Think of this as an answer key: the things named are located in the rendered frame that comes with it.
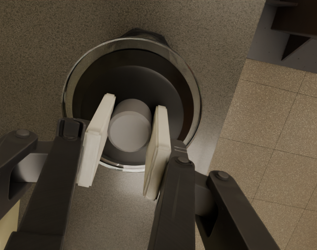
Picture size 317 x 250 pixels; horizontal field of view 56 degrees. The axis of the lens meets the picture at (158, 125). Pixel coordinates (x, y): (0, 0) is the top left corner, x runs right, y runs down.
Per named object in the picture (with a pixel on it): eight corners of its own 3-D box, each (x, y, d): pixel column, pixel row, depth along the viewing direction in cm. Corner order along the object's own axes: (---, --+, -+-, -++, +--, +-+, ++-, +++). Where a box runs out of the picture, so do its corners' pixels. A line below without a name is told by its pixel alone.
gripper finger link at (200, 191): (168, 181, 13) (234, 196, 13) (165, 136, 18) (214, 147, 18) (159, 210, 13) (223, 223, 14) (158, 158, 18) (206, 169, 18)
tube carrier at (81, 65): (96, 92, 44) (52, 158, 24) (110, 16, 41) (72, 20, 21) (167, 108, 45) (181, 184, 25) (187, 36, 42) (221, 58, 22)
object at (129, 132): (71, 141, 26) (46, 181, 20) (89, 32, 23) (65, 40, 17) (173, 162, 27) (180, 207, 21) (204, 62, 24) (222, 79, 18)
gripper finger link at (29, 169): (69, 193, 13) (-2, 179, 13) (91, 144, 18) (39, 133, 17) (75, 162, 12) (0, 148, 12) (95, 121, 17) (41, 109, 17)
